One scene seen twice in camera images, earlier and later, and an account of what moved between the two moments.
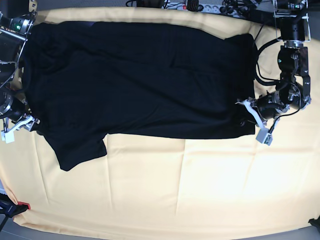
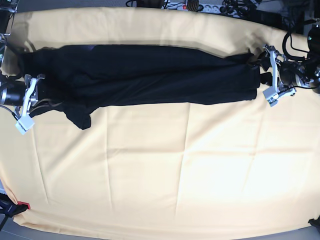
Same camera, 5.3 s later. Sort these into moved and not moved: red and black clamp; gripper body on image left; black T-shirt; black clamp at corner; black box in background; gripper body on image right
Moved: black T-shirt; gripper body on image left; gripper body on image right
Not moved: red and black clamp; black box in background; black clamp at corner
